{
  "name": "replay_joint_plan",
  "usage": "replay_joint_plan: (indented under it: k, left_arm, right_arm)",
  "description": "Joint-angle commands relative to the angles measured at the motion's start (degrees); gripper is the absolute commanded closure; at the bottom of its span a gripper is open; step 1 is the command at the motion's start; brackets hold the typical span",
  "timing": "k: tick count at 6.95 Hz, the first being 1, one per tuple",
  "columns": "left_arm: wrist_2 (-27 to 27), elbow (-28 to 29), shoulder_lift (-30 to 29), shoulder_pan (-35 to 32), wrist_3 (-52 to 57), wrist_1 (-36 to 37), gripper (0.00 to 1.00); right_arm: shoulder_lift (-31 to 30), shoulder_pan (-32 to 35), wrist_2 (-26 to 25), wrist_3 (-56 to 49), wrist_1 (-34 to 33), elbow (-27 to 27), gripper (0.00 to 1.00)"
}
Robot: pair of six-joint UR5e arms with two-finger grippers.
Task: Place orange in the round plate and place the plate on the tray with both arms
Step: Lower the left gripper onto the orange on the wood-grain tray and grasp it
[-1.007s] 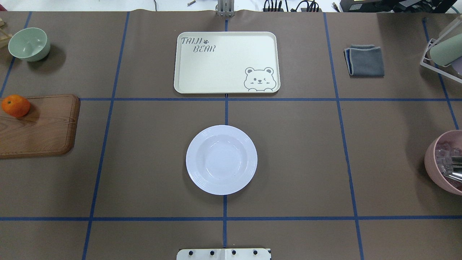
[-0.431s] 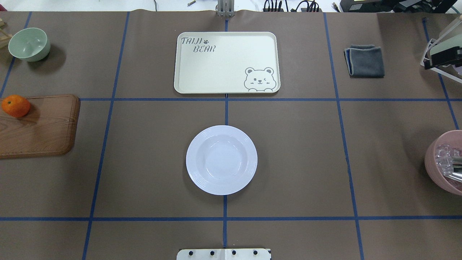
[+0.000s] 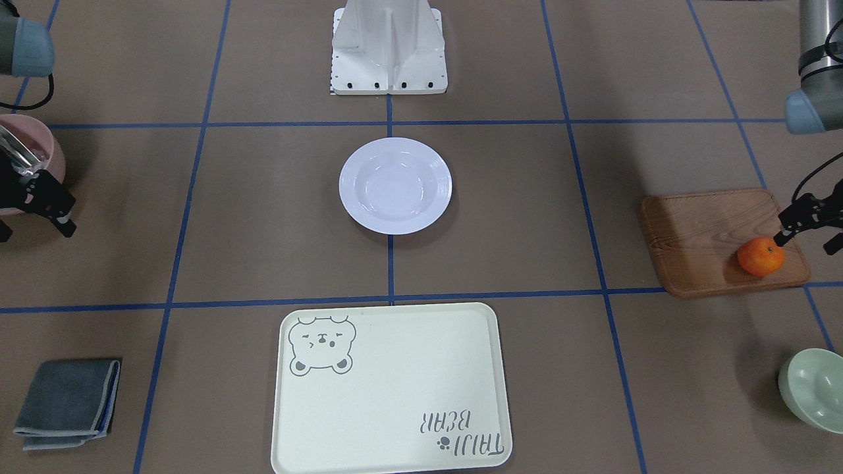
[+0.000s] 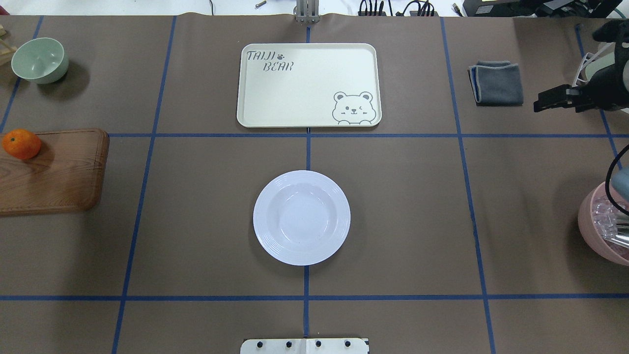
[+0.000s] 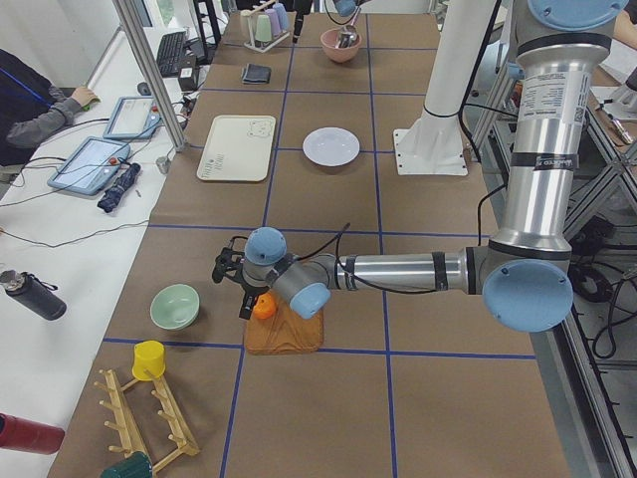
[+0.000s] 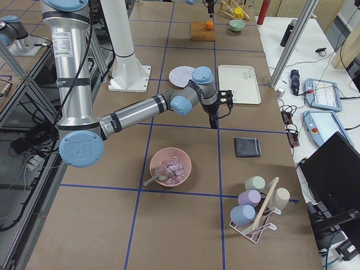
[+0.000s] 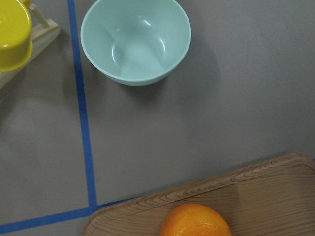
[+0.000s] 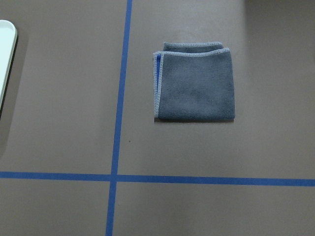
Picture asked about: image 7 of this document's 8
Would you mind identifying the brown wooden tray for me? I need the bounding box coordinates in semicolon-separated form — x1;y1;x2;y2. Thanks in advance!
82;153;315;236

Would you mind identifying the mint green bowl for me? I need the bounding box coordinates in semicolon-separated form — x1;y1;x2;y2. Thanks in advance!
80;0;191;86

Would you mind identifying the orange mandarin fruit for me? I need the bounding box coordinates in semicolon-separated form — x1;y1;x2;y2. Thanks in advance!
159;204;232;236

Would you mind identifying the light wooden rack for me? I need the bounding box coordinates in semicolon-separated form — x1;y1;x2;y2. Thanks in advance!
0;4;61;89

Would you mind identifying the yellow plastic cup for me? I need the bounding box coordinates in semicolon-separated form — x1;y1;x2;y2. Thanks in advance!
0;0;32;72

